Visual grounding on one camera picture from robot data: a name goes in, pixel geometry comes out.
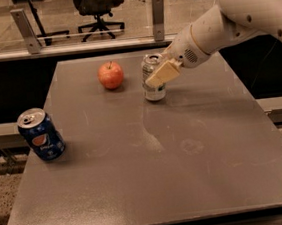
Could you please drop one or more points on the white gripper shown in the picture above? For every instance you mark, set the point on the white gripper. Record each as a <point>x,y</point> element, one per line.
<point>185,51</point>

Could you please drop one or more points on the silver 7up can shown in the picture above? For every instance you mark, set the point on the silver 7up can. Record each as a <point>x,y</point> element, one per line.
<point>152,91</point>

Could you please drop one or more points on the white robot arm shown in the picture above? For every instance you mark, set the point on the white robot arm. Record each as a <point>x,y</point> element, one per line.
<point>227,23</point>

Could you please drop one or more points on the blue Pepsi can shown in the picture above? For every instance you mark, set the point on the blue Pepsi can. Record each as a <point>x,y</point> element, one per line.
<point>38,130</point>

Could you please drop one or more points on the red apple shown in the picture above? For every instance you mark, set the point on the red apple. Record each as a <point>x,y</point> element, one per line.
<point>110,75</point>

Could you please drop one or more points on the black office chair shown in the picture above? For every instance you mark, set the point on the black office chair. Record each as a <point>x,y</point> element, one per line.
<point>97,9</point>

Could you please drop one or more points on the black desk leg stand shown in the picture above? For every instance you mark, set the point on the black desk leg stand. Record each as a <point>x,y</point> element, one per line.
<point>48,37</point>

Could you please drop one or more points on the middle metal railing bracket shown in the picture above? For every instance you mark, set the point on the middle metal railing bracket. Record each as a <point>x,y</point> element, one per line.
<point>158,20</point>

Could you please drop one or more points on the metal railing bracket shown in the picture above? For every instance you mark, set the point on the metal railing bracket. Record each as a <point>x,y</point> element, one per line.
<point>27,32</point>
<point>158,20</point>

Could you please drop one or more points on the left metal railing bracket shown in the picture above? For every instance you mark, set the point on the left metal railing bracket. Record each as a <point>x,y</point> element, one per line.
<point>27,32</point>

